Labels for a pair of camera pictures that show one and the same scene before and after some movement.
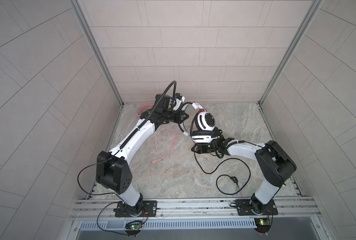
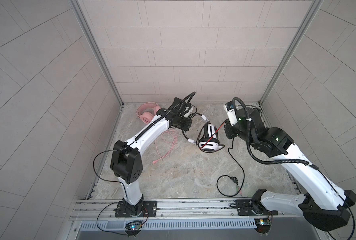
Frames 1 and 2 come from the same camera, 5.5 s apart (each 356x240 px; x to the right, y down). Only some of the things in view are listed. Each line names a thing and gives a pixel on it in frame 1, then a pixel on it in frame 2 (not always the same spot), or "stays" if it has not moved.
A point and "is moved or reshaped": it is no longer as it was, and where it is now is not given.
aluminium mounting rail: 193,207 stays
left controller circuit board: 133,226 stays
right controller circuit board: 263,224 stays
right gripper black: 200,148 → 228,132
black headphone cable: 232,177 is moved or reshaped
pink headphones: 143,107 stays
